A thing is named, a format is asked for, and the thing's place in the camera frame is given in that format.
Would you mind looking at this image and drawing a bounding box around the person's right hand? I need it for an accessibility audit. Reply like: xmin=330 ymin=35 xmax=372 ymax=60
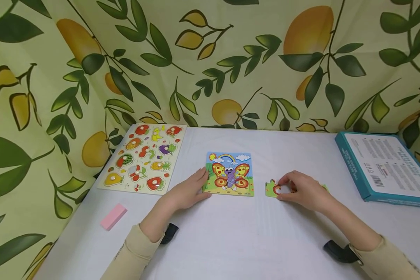
xmin=276 ymin=170 xmax=334 ymax=213

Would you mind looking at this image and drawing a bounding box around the square butterfly jigsaw puzzle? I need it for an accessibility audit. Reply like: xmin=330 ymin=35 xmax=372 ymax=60
xmin=202 ymin=152 xmax=255 ymax=197

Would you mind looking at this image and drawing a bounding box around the teal and white box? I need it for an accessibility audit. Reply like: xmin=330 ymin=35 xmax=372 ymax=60
xmin=335 ymin=131 xmax=420 ymax=209

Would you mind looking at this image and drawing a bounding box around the cream fruit puzzle board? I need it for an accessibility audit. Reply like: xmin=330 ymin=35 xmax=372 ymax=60
xmin=97 ymin=124 xmax=187 ymax=195

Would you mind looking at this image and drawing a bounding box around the set of fruit knob pieces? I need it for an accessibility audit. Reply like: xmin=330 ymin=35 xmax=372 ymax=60
xmin=103 ymin=124 xmax=183 ymax=192

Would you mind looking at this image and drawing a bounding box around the person's right forearm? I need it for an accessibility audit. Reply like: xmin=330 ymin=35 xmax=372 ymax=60
xmin=320 ymin=196 xmax=420 ymax=280

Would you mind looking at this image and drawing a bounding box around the black wrist band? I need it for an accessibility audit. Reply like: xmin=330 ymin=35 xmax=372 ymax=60
xmin=323 ymin=240 xmax=364 ymax=266
xmin=160 ymin=223 xmax=179 ymax=245

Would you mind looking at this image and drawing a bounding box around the pink rectangular block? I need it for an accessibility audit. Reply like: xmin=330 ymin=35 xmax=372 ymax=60
xmin=100 ymin=203 xmax=128 ymax=231

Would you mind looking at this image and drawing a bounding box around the person's left forearm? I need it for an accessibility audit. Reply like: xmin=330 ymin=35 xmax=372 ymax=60
xmin=100 ymin=194 xmax=178 ymax=280

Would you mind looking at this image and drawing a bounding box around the person's left hand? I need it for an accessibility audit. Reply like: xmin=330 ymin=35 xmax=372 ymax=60
xmin=165 ymin=167 xmax=212 ymax=211

